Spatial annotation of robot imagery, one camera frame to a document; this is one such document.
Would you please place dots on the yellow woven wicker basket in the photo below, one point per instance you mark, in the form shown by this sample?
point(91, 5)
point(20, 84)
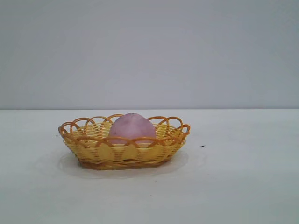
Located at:
point(105, 154)

